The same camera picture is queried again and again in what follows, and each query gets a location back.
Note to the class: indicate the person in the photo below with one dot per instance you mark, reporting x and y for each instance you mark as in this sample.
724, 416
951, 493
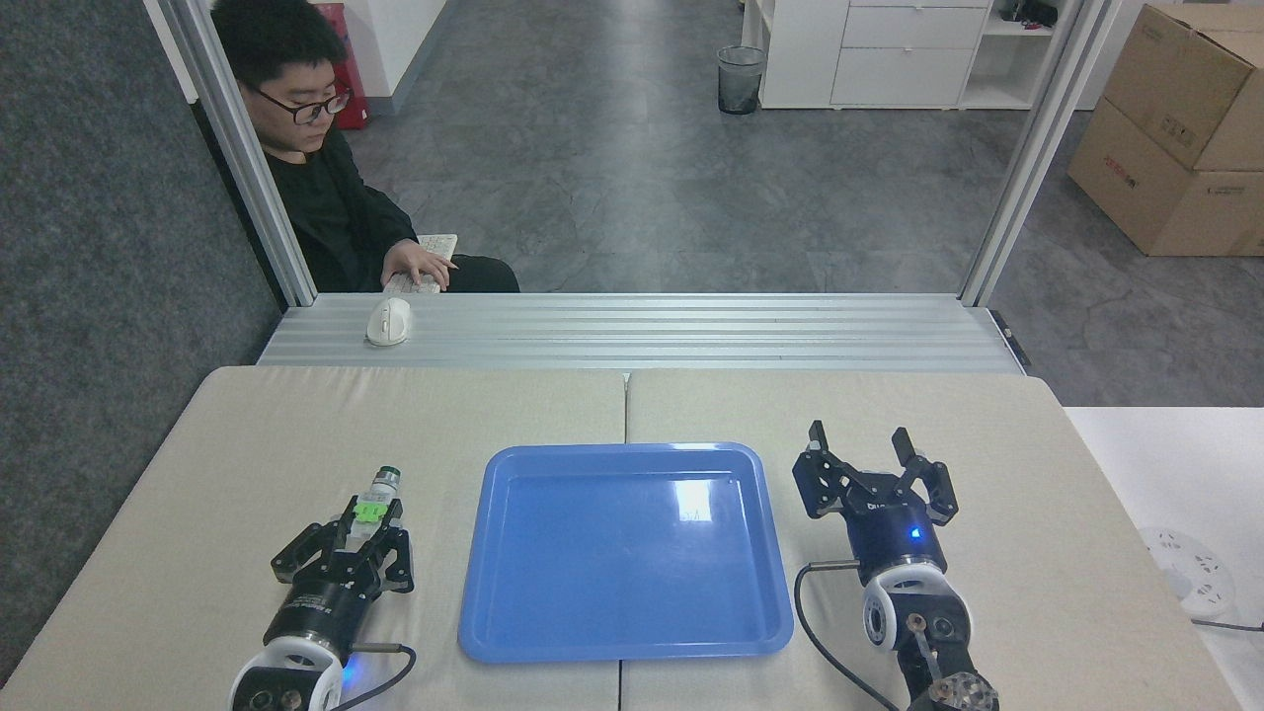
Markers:
316, 197

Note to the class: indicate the silver aluminium rail platform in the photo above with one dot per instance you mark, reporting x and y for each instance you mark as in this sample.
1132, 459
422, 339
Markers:
642, 331

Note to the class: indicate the large cardboard box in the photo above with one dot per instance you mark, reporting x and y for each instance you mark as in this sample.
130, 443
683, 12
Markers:
1145, 193

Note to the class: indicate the blue plastic tray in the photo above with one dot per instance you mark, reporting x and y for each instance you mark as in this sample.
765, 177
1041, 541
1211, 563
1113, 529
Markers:
624, 553

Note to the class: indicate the white round power socket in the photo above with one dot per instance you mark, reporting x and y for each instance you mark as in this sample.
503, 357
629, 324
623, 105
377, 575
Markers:
1190, 573

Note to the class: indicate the white keyboard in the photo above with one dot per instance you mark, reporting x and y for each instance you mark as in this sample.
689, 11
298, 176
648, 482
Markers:
434, 242

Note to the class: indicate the white computer mouse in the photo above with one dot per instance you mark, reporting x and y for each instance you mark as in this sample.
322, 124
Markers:
388, 322

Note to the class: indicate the silver aluminium post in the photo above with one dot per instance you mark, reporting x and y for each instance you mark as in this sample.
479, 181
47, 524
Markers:
247, 158
1037, 148

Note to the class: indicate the dark grey felt partition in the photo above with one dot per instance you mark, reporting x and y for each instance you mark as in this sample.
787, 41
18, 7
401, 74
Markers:
109, 296

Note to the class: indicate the black end bracket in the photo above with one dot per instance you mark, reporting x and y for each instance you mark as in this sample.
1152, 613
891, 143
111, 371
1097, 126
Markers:
1012, 339

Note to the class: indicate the small cardboard box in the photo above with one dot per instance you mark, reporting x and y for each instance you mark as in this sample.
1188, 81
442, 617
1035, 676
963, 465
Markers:
1185, 79

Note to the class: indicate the green white switch part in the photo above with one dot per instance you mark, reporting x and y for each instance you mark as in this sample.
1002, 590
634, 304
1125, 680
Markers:
375, 499

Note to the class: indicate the white drawer cabinet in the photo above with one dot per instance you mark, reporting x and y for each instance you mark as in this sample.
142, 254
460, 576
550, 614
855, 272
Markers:
889, 59

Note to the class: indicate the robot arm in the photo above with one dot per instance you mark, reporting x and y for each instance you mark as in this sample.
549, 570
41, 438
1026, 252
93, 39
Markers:
913, 612
281, 676

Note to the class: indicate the small black device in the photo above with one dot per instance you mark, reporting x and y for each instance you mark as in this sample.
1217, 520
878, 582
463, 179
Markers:
1032, 12

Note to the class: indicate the red fire extinguisher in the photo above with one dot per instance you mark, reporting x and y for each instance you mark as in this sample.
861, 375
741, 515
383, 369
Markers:
354, 109

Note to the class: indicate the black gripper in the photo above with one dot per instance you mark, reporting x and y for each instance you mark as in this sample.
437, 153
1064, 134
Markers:
321, 612
889, 538

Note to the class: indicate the person's left hand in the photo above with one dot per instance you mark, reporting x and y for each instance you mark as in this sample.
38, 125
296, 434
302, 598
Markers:
415, 262

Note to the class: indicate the grey mesh waste bin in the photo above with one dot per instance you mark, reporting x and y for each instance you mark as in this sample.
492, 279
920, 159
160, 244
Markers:
741, 81

